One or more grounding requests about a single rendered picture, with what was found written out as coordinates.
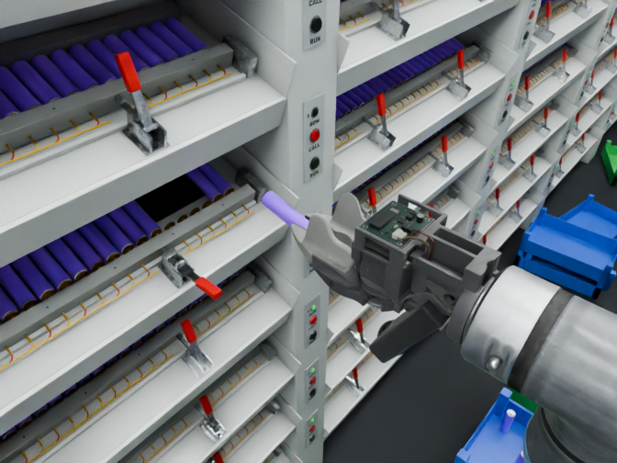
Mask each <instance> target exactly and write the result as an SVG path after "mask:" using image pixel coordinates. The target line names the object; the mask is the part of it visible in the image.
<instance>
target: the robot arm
mask: <svg viewBox="0 0 617 463"><path fill-rule="evenodd" d="M409 203H410V204H412V205H415V206H417V207H419V208H421V209H425V210H427V211H429V212H430V213H432V217H431V218H430V217H428V216H426V215H424V214H422V213H420V212H418V211H416V210H414V209H411V208H409ZM305 218H306V219H307V220H309V222H308V227H307V228H306V229H305V228H303V227H301V226H299V225H297V224H295V223H292V224H291V231H292V233H293V236H294V239H295V241H296V243H297V245H298V247H299V249H300V250H301V252H302V253H303V255H305V257H306V258H307V259H308V261H309V262H310V263H311V264H312V267H313V269H314V270H315V271H316V272H317V274H318V275H319V276H320V277H321V279H322V280H323V281H324V282H325V283H326V284H327V286H328V287H329V288H331V289H332V290H333V291H335V292H336V293H338V294H340V295H342V296H344V297H346V298H348V299H353V300H355V301H357V302H358V303H360V304H361V305H362V306H364V305H365V304H366V303H367V304H369V305H371V306H374V307H377V308H379V309H380V310H381V311H382V312H385V311H394V312H396V313H398V314H400V313H401V312H402V311H403V310H405V312H403V313H402V314H401V315H399V316H398V317H397V318H396V319H395V320H394V319H393V320H390V321H387V322H384V323H383V324H382V325H381V326H380V328H379V330H378V333H377V338H376V339H375V340H374V341H373V342H372V343H371V344H370V345H369V350H370V351H371V352H372V353H373V354H374V355H375V356H376V358H377V359H378V360H379V361H380V362H381V363H386V362H387V361H389V360H391V359H392V358H394V357H395V356H400V355H403V354H404V353H406V352H407V351H408V350H409V349H410V347H411V346H413V345H415V344H416V343H417V342H419V341H420V340H422V339H423V338H425V337H427V336H428V335H430V334H431V333H433V332H435V331H437V330H438V329H440V328H441V327H443V325H444V324H445V323H446V322H447V320H448V319H449V318H450V317H451V318H450V321H449V323H448V327H447V336H448V337H449V338H451V339H452V340H454V341H456V342H457V343H459V344H460V345H461V356H462V358H463V359H464V360H466V361H468V362H469V363H471V364H473V365H474V366H476V367H478V368H480V369H482V370H483V371H485V372H487V373H488V374H489V375H491V376H492V377H494V378H496V379H498V380H500V381H501V382H503V383H505V384H506V385H508V387H510V388H511V389H513V390H515V391H517V392H519V393H520V394H521V395H523V396H524V397H526V398H528V399H529V400H531V401H533V402H535V403H536V404H538V407H537V409H536V411H535V413H534V414H533V415H532V417H531V418H530V420H529V421H528V423H527V425H526V428H525V433H524V442H523V459H524V463H617V315H616V314H614V313H612V312H610V311H607V310H605V309H603V308H601V307H599V306H597V305H595V304H593V303H591V302H589V301H587V300H584V299H582V298H580V297H578V296H576V295H574V294H571V293H569V292H567V291H565V290H563V289H561V288H560V287H559V286H557V285H555V284H553V283H550V282H548V281H546V280H544V279H542V278H540V277H538V276H535V275H533V274H531V273H529V272H527V271H525V270H523V269H521V268H519V267H517V266H515V265H511V266H508V267H506V268H505V269H503V270H502V271H501V272H500V271H498V270H497V267H498V264H499V259H500V256H501V252H499V251H496V250H494V249H492V248H490V247H488V246H486V245H484V244H482V243H479V242H477V241H475V240H472V239H470V238H468V237H466V236H464V235H463V234H460V233H458V232H456V231H453V230H451V229H448V228H446V227H445V226H446V222H447V218H448V215H447V214H445V213H443V212H441V211H439V210H437V209H434V208H431V207H429V206H427V205H425V204H423V203H420V202H419V201H417V200H415V199H412V198H409V197H407V196H404V195H402V194H398V202H396V201H394V200H392V201H390V202H389V203H388V204H386V205H385V206H384V207H383V208H382V209H380V210H379V211H378V212H377V213H375V214H374V215H373V216H371V217H370V218H369V219H366V218H365V217H364V216H363V214H362V211H361V209H360V205H359V202H358V200H357V198H356V197H355V196H354V195H352V194H351V193H347V192H345V193H342V194H341V195H340V198H339V201H338V203H337V206H336V209H335V211H334V213H333V215H332V216H328V215H321V214H319V213H313V214H306V215H305ZM355 263H356V268H354V267H353V265H355Z"/></svg>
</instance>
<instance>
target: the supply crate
mask: <svg viewBox="0 0 617 463"><path fill-rule="evenodd" d="M511 394H512V392H511V391H510V390H508V389H506V388H503V389H502V391H501V392H500V393H499V396H498V398H497V400H496V401H495V403H494V404H493V406H492V407H491V409H490V410H489V411H488V413H487V415H486V416H485V418H484V419H483V421H482V422H481V423H480V425H479V426H478V428H477V429H476V431H475V432H474V433H473V434H472V436H471V437H470V439H469V440H468V442H467V443H466V445H465V446H464V448H461V449H460V451H459V452H458V453H457V455H456V457H455V460H454V463H515V461H516V459H517V458H518V456H519V454H520V453H521V451H522V450H523V442H524V433H525V428H526V425H527V423H528V421H529V420H530V418H531V417H532V415H533V413H532V412H530V411H528V410H527V409H525V408H524V407H522V406H521V405H520V404H518V403H517V402H515V401H513V400H511V399H510V396H511ZM507 410H514V411H515V413H516V416H515V418H514V420H513V422H512V424H511V426H510V429H509V431H508V433H502V432H501V431H500V429H499V427H500V425H501V423H502V420H503V418H504V416H505V414H506V412H507Z"/></svg>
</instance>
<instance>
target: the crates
mask: <svg viewBox="0 0 617 463"><path fill-rule="evenodd" d="M601 157H602V160H603V163H604V166H605V169H606V173H607V176H608V179H609V182H610V185H611V186H617V146H616V145H611V141H609V140H606V142H605V145H604V147H603V149H602V152H601ZM594 197H595V196H594V195H592V194H589V195H588V198H587V200H585V201H583V202H582V203H580V204H579V205H577V206H576V207H574V208H573V209H571V210H570V211H568V212H567V213H565V214H564V215H562V216H561V217H559V218H557V217H554V216H551V215H549V214H546V211H547V208H545V207H541V209H540V212H539V214H538V216H537V217H536V219H535V220H534V222H530V225H529V228H528V231H525V232H524V234H523V236H522V240H521V243H520V246H519V250H518V253H517V255H516V258H515V260H514V263H513V265H515V266H517V267H519V268H521V269H524V270H526V271H529V272H531V273H533V274H536V275H537V276H540V277H543V278H546V279H548V280H550V281H553V282H555V283H557V284H559V285H561V286H564V287H566V288H570V289H572V290H575V291H576V292H578V293H581V294H583V295H586V296H588V297H590V298H593V299H597V297H598V296H599V294H600V292H601V290H602V289H605V290H608V289H609V288H610V286H611V283H612V281H613V280H614V278H615V276H616V271H613V270H612V268H613V266H614V263H615V260H616V258H617V212H616V211H614V210H612V209H609V208H607V207H605V206H603V205H601V204H600V203H598V202H596V201H594V200H593V199H594Z"/></svg>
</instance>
